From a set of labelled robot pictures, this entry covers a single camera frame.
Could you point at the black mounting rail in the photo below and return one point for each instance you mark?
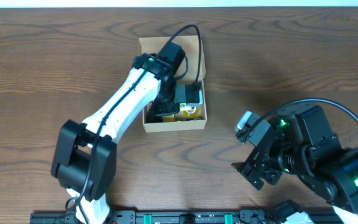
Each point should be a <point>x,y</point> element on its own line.
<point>285,212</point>

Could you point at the cardboard box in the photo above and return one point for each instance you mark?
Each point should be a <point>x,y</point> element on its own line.
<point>194,68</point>

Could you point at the yellow highlighter dark cap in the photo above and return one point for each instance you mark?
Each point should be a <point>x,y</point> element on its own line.
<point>184,108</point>

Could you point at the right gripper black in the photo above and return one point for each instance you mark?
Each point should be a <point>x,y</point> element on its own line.
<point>260,166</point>

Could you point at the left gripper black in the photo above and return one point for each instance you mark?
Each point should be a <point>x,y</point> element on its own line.
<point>162,109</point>

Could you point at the yellow sticky note pad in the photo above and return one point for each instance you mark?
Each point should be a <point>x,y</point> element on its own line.
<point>169,118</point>

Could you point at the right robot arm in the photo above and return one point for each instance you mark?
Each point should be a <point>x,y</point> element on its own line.
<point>298,140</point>

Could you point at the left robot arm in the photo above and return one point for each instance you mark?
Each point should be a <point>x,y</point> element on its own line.
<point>85,157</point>

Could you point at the yellow tape roll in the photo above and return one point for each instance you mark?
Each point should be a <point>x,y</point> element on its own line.
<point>190,114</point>

